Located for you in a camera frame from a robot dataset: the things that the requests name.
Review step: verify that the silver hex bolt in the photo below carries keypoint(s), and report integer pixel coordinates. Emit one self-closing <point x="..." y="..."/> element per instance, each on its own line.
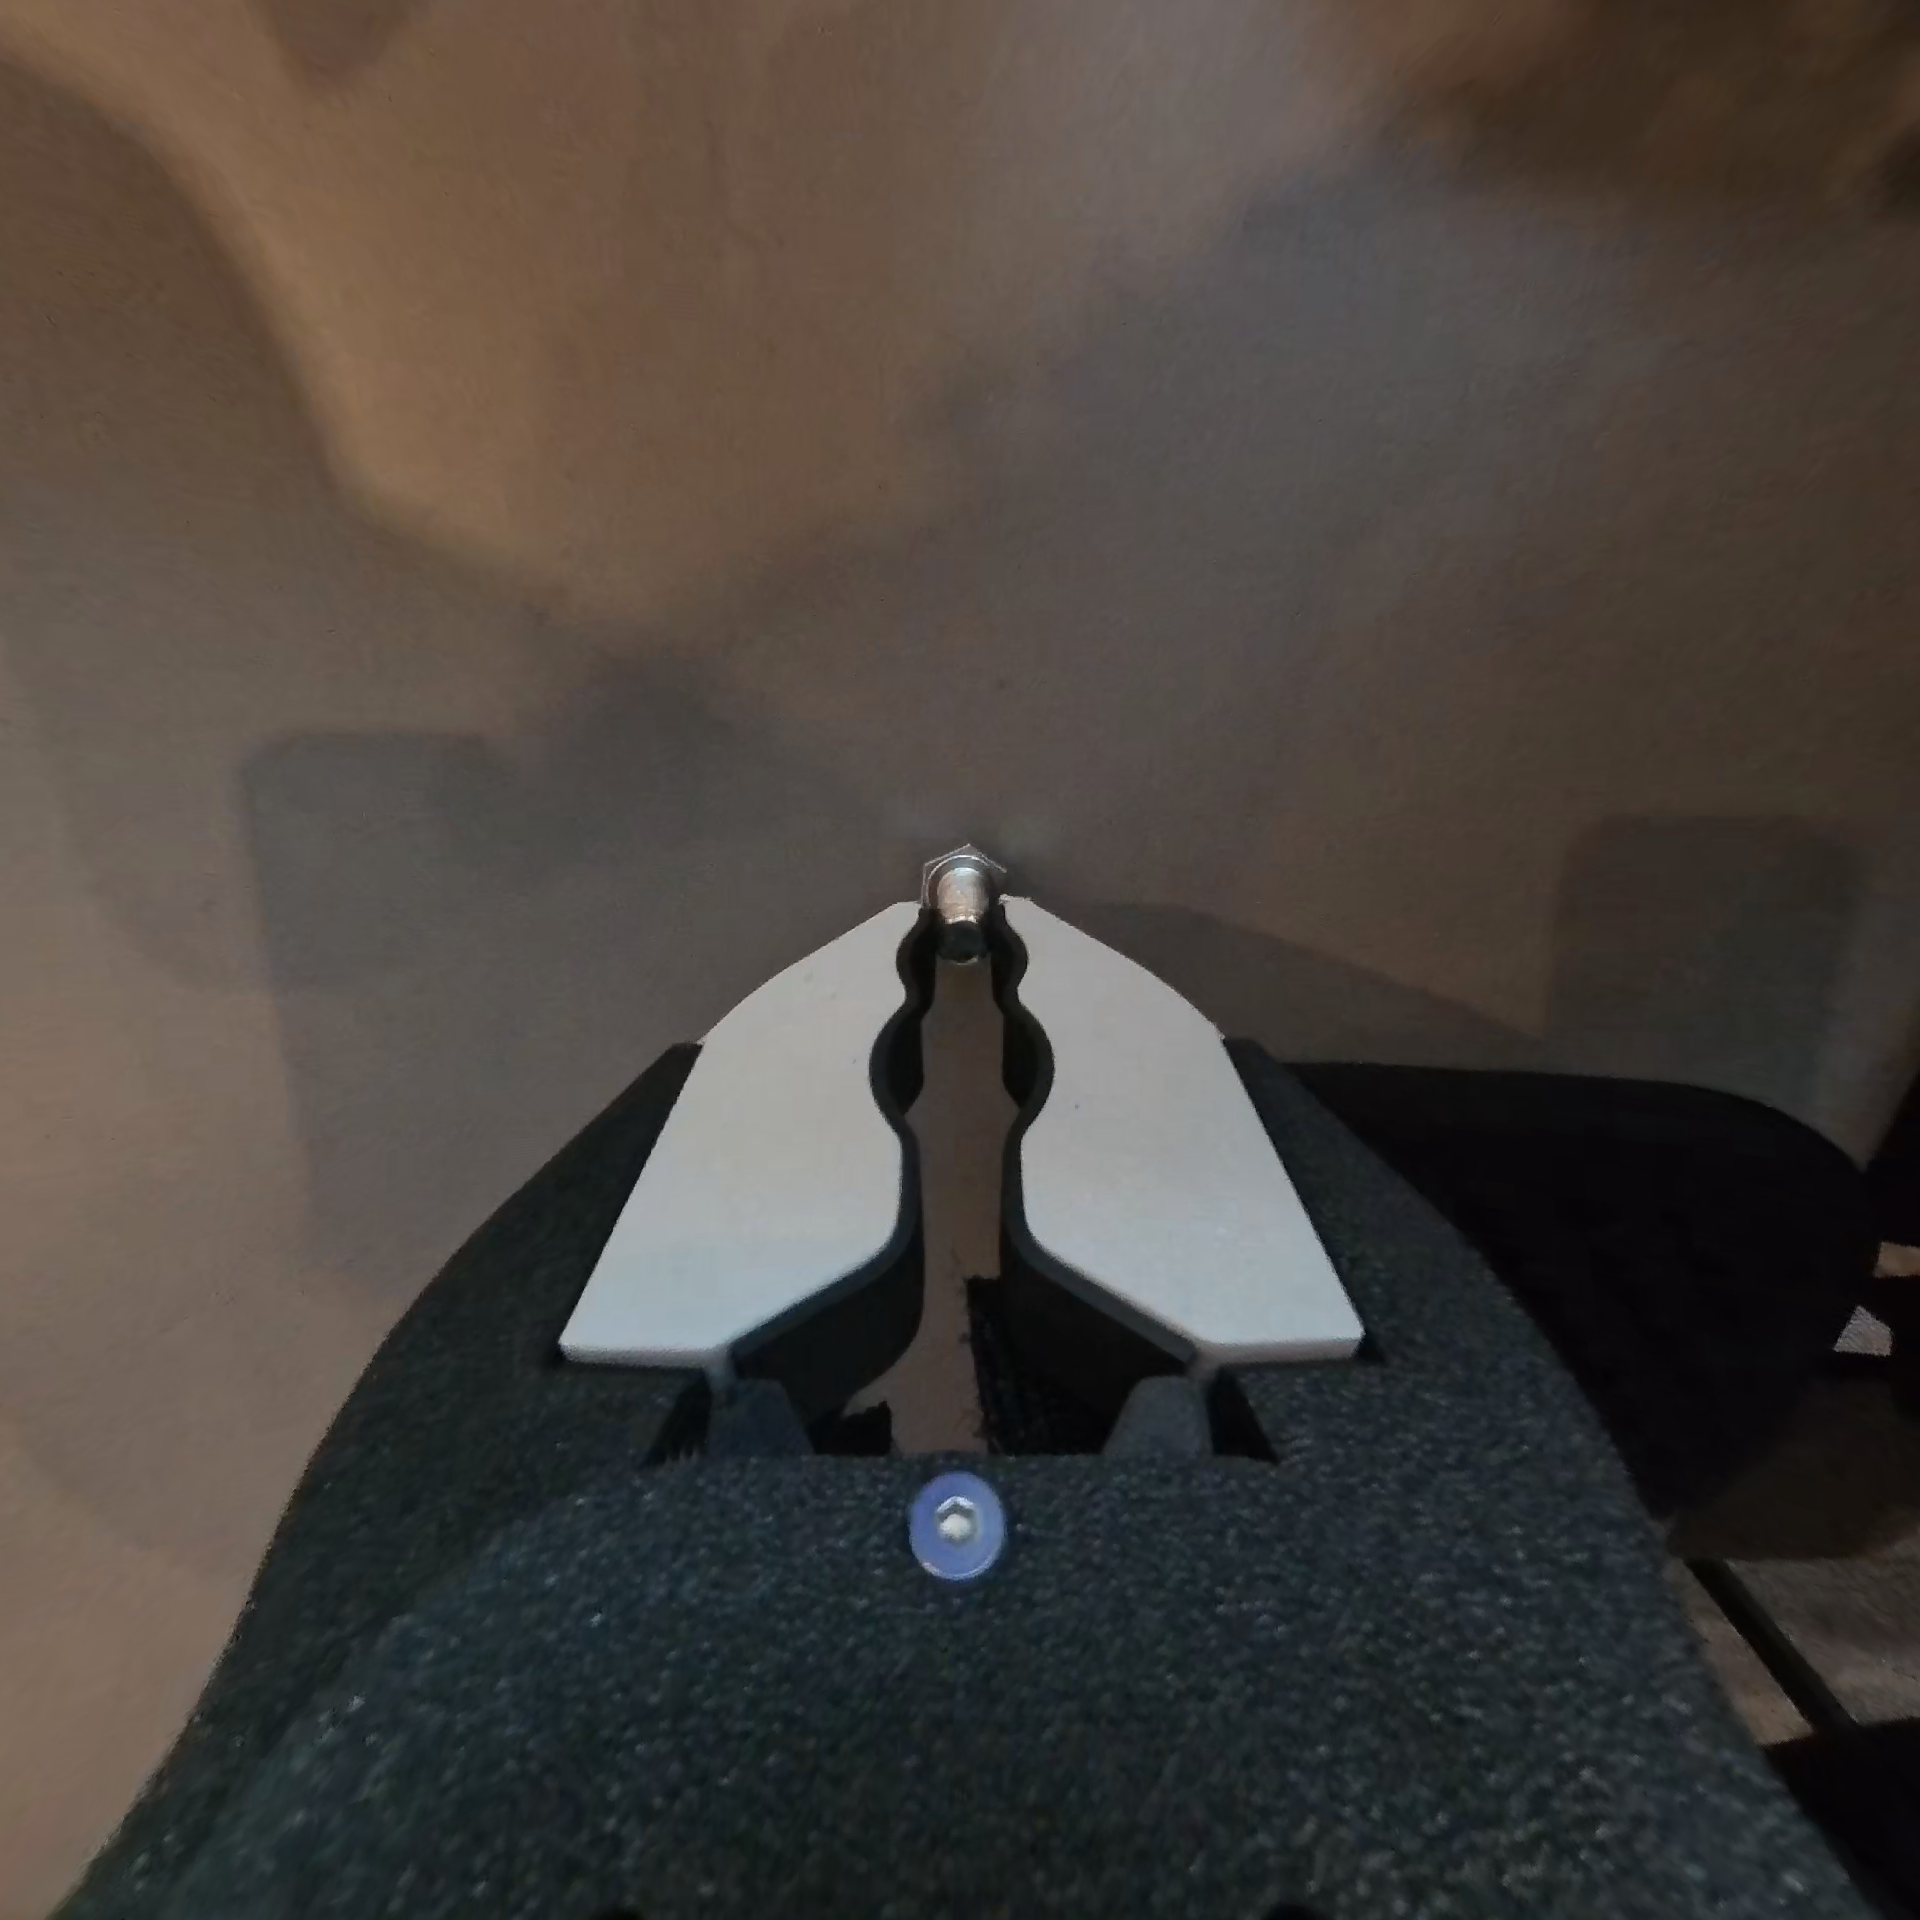
<point x="954" y="914"/>

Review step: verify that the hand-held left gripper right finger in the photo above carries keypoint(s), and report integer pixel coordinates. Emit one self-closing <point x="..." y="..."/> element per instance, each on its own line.
<point x="1171" y="1185"/>

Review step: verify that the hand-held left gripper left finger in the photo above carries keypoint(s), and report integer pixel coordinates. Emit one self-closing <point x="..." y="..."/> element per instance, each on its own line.
<point x="749" y="1185"/>

